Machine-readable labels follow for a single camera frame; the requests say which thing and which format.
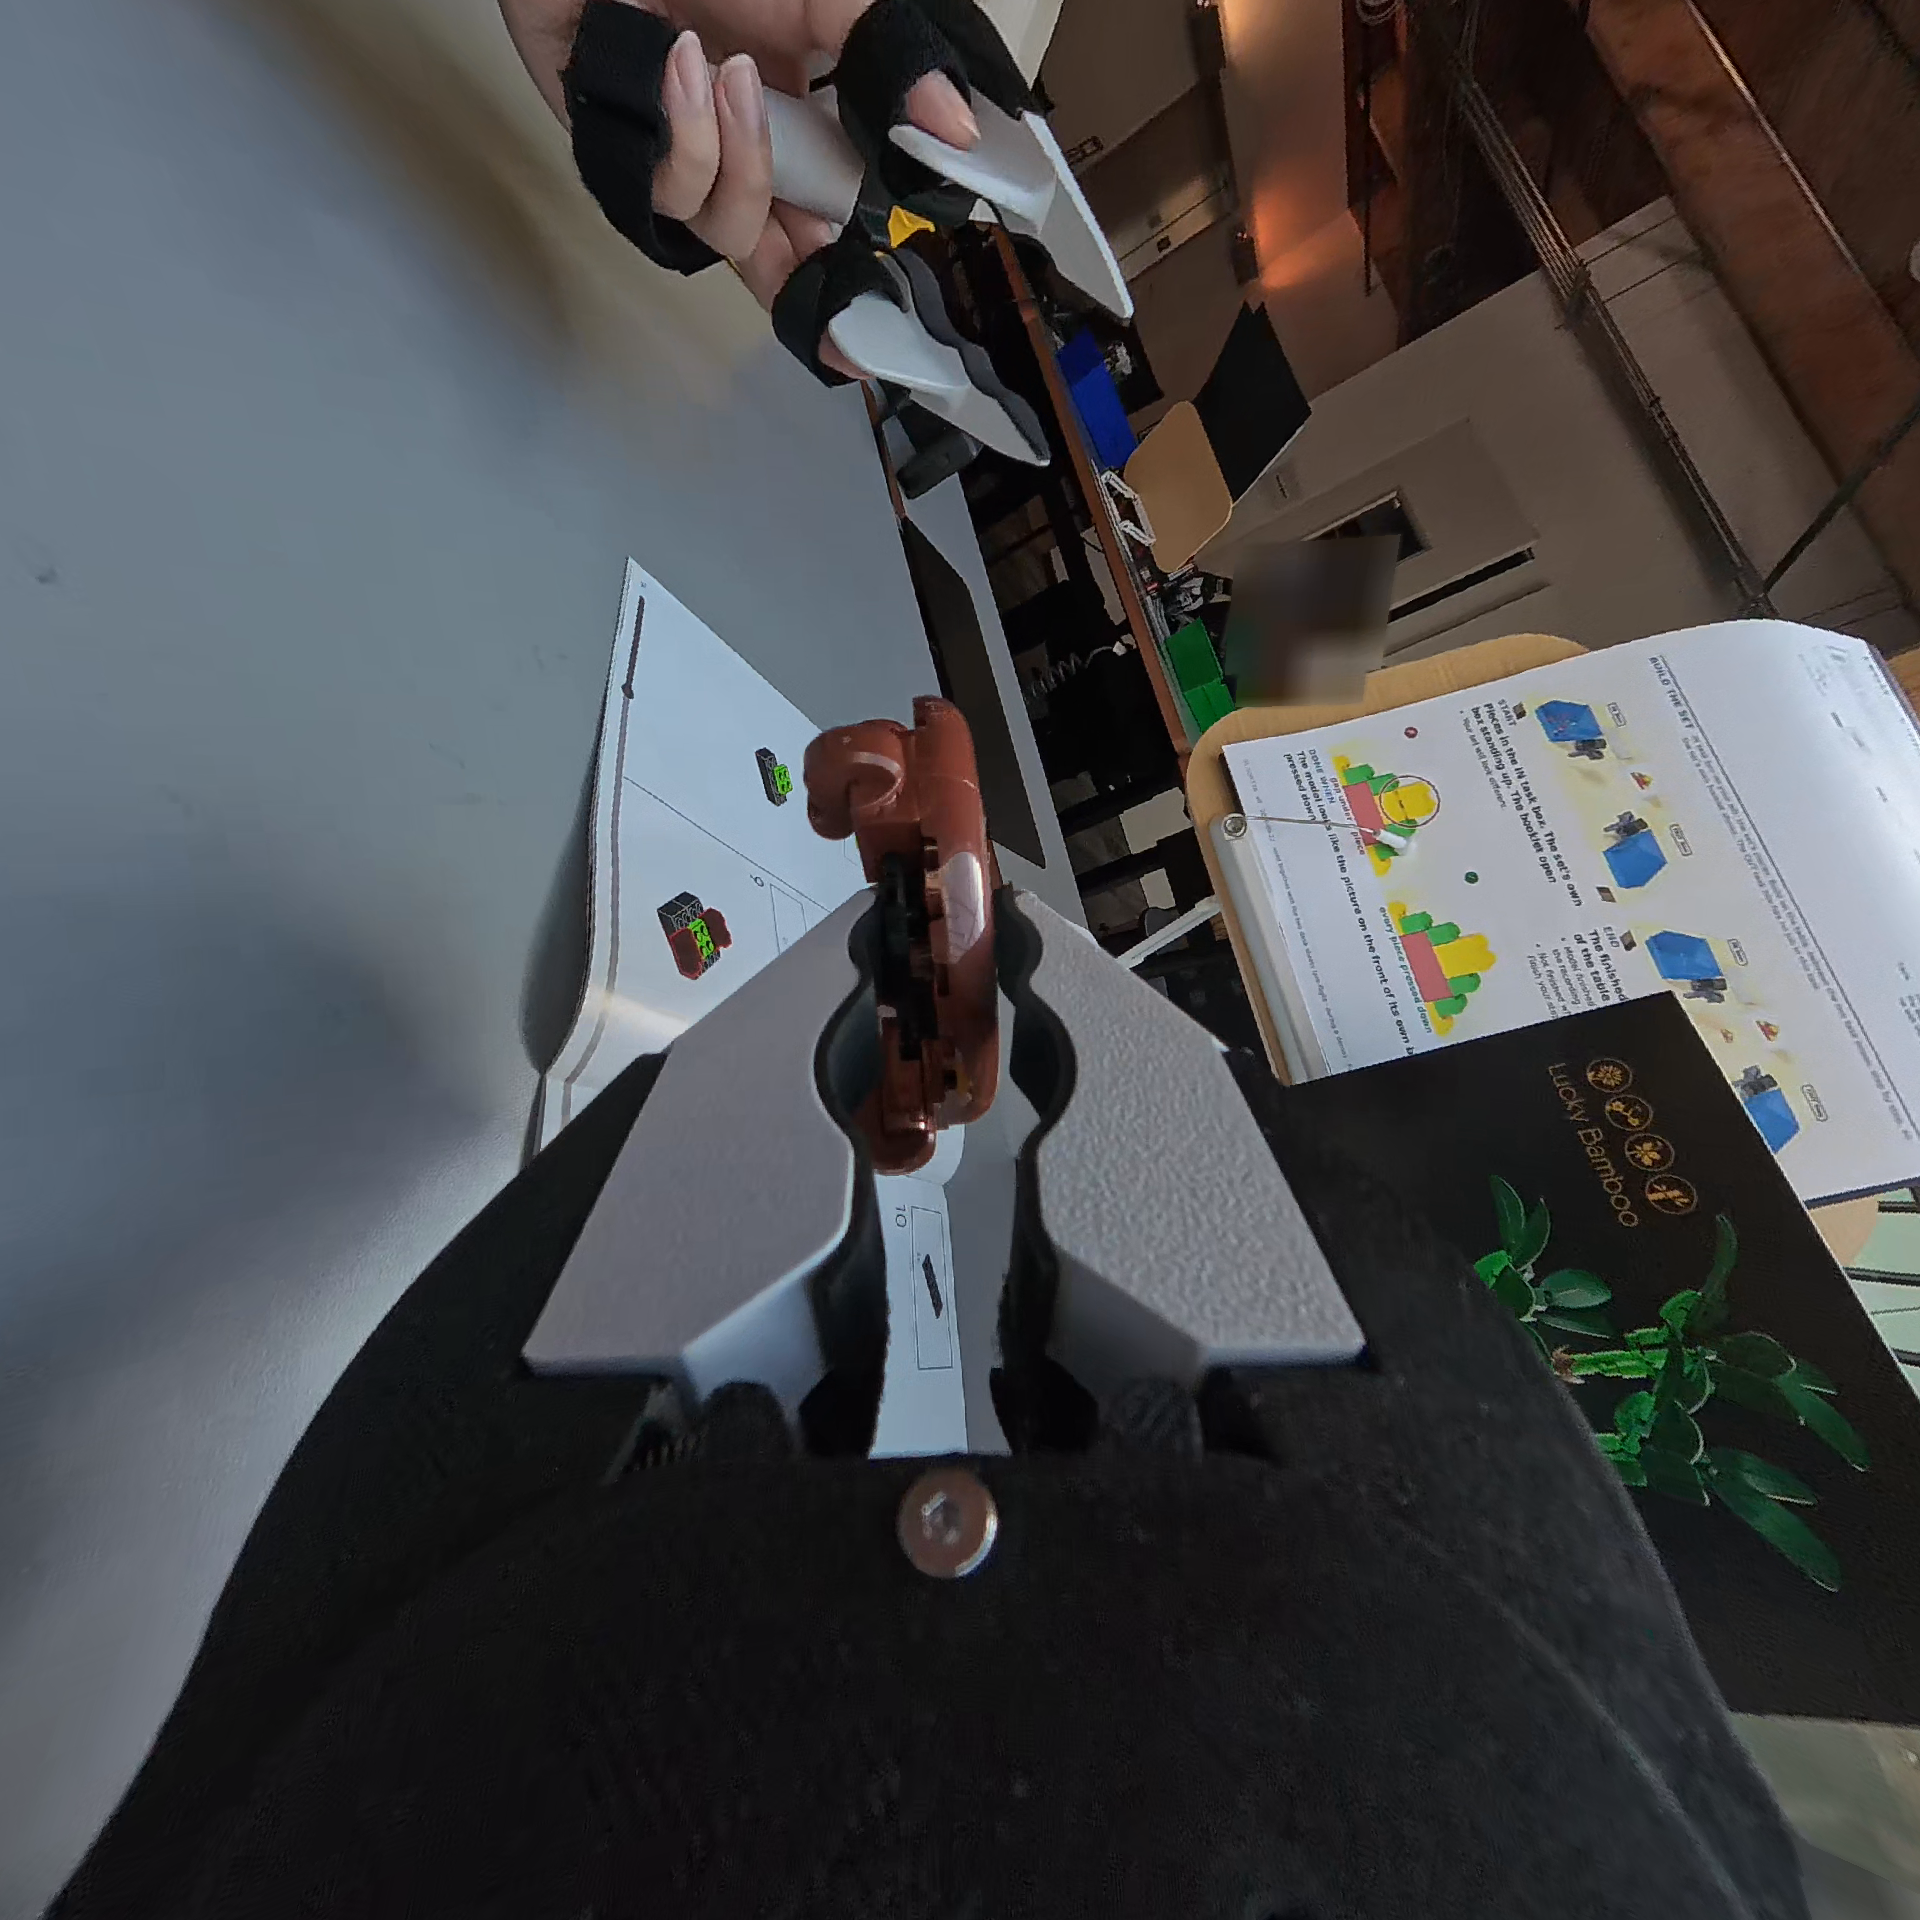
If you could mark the building instruction booklet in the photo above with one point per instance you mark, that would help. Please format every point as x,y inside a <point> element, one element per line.
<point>705,705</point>

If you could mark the black flat panel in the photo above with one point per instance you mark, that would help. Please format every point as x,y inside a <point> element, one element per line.
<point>968,675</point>

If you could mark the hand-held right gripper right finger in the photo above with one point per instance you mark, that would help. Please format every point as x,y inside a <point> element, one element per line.
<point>1185,1200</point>

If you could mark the printed instruction sheet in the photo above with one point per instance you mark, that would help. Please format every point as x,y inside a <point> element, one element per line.
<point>1695,705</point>

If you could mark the wooden instruction board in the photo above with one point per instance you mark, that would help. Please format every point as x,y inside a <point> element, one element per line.
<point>1501,652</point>

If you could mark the blue plastic bin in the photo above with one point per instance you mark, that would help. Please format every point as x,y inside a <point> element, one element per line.
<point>1089,398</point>

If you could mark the small wooden board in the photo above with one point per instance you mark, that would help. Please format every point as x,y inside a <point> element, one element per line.
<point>1178,480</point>

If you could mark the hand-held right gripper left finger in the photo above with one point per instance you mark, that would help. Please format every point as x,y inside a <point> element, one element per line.
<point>690,1200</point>

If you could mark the person's left hand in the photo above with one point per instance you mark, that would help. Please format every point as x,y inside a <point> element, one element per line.
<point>720,134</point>

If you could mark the small green bin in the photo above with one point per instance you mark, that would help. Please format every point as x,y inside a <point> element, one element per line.
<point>1201,682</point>

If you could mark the long wooden table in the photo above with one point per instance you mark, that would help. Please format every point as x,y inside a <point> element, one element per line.
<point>1119,562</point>

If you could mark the round brown black brick base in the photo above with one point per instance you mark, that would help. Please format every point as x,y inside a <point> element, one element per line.
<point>930,794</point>

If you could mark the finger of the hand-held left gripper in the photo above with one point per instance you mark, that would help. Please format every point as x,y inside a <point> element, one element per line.
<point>1050,195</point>
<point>930,369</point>

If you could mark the black electronic device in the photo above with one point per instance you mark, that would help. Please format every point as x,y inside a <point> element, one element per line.
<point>923,450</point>

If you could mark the black plant toy box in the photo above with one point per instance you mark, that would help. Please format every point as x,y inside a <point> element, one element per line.
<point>1501,1125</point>

